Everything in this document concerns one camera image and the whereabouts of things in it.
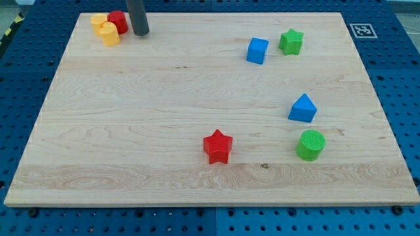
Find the red star block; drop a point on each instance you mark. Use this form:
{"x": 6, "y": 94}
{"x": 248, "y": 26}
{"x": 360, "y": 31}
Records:
{"x": 218, "y": 147}

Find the white fiducial marker tag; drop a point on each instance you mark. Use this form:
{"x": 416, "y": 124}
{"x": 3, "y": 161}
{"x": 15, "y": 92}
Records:
{"x": 363, "y": 31}

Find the black and yellow hazard tape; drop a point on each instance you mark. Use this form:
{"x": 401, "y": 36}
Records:
{"x": 13, "y": 28}

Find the light wooden board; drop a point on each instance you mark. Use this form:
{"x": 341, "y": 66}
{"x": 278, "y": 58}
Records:
{"x": 123, "y": 126}

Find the green cylinder block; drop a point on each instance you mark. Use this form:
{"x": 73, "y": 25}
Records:
{"x": 310, "y": 145}

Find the yellow cylinder block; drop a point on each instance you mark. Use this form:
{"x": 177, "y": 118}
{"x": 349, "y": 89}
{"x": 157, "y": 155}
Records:
{"x": 97, "y": 20}

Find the blue cube block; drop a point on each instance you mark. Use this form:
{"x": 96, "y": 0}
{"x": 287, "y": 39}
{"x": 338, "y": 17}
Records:
{"x": 257, "y": 50}

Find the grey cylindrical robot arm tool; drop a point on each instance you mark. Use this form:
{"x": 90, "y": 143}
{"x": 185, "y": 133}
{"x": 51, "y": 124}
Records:
{"x": 138, "y": 17}

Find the blue triangle block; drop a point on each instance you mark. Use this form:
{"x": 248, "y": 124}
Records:
{"x": 303, "y": 109}

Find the red cylinder block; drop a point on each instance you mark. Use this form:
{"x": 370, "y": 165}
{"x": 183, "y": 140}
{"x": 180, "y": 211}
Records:
{"x": 117, "y": 17}

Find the green star block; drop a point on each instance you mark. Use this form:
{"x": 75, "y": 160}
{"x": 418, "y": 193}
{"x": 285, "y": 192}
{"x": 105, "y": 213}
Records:
{"x": 291, "y": 42}

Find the yellow heart block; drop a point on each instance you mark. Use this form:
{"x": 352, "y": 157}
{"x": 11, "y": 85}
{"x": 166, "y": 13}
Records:
{"x": 109, "y": 34}

